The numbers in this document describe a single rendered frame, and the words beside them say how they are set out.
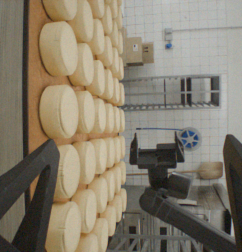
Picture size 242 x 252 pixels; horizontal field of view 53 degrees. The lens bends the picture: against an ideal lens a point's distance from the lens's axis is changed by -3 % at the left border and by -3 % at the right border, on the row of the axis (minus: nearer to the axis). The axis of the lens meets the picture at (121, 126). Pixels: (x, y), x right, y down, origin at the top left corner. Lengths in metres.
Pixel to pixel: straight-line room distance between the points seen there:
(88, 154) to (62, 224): 0.09
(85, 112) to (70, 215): 0.11
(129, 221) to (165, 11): 3.38
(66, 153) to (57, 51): 0.09
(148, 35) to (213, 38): 1.07
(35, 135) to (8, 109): 0.06
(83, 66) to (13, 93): 0.08
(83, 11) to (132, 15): 4.24
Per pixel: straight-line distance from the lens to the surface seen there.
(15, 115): 0.26
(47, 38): 0.23
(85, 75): 0.29
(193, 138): 4.34
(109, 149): 0.40
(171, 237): 2.17
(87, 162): 0.29
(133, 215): 3.72
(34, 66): 0.22
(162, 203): 0.72
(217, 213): 3.78
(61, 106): 0.22
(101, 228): 0.36
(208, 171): 4.55
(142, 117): 4.35
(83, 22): 0.30
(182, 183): 0.71
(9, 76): 0.27
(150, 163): 0.64
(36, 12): 0.24
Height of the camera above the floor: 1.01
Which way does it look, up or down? 10 degrees down
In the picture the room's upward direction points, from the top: 89 degrees clockwise
